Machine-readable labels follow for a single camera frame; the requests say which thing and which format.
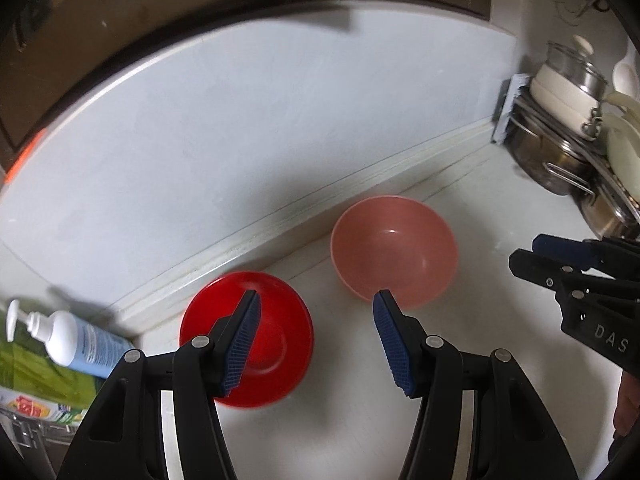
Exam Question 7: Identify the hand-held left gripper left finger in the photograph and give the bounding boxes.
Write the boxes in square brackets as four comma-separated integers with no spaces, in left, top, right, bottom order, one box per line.
[57,289,263,480]

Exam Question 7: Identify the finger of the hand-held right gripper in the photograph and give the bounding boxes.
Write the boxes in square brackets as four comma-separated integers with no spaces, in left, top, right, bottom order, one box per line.
[508,249,640,306]
[531,233,640,276]

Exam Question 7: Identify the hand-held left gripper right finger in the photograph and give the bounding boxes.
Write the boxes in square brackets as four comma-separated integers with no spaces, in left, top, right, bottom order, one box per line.
[372,289,581,480]

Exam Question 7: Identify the red bowl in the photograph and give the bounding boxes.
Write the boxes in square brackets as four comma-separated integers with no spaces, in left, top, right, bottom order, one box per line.
[179,271,315,408]

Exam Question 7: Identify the pink bowl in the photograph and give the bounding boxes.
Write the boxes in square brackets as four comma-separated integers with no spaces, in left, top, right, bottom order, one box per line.
[330,196,459,311]

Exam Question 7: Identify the person's right hand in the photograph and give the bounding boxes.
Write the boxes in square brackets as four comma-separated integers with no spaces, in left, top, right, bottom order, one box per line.
[607,372,640,461]

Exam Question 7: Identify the deep steel pot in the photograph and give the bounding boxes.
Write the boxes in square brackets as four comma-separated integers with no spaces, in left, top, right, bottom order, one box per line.
[575,180,640,241]

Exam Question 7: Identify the wide steel pot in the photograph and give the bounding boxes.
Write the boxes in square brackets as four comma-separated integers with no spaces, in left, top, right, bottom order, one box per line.
[505,115,598,196]

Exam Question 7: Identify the large white ceramic pot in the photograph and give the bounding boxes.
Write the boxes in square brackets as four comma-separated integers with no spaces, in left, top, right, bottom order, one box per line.
[602,112,640,186]

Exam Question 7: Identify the steel pots on rack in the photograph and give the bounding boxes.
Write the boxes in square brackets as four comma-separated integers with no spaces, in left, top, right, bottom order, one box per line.
[492,74,640,241]

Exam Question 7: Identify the small white pot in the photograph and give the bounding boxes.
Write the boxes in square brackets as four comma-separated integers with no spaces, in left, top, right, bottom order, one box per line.
[529,62,608,141]

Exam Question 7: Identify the white pump bottle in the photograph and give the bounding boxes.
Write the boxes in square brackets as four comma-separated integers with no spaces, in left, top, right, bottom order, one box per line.
[6,299,136,380]

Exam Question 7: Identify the steel pot lid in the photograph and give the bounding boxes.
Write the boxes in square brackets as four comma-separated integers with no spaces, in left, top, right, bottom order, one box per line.
[544,35,608,103]

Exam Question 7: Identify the cream plastic spoon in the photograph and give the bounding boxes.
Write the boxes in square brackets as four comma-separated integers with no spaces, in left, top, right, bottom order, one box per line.
[602,40,640,116]

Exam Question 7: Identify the green packet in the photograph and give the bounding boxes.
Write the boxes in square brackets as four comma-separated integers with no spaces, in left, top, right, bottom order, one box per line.
[0,342,108,428]

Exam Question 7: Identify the stainless steel sink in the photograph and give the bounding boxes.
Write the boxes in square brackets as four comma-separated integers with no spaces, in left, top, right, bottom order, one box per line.
[0,407,76,480]

